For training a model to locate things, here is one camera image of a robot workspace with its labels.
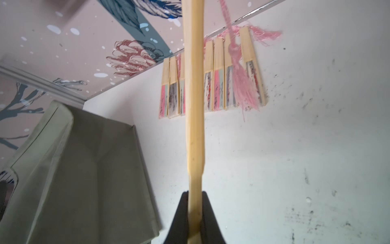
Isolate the pink wooden folding fan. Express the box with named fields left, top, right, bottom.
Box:
left=158, top=58, right=170, bottom=119

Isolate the grey pink folding fan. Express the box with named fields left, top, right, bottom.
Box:
left=224, top=34, right=236, bottom=110

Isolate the green canvas tote bag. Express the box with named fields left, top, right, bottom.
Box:
left=1, top=101, right=159, bottom=244

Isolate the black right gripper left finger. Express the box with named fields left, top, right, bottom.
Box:
left=164, top=191, right=189, bottom=244

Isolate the pink tassel folding fan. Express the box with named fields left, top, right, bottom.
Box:
left=182, top=1, right=259, bottom=244

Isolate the black grey wooden folding fan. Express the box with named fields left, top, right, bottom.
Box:
left=168, top=56, right=179, bottom=118

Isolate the pink striped folding fan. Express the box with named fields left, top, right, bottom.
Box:
left=213, top=38, right=224, bottom=111

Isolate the red blossom white folding fan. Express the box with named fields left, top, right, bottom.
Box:
left=204, top=41, right=213, bottom=112

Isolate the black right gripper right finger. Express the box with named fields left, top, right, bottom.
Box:
left=201, top=191, right=226, bottom=244

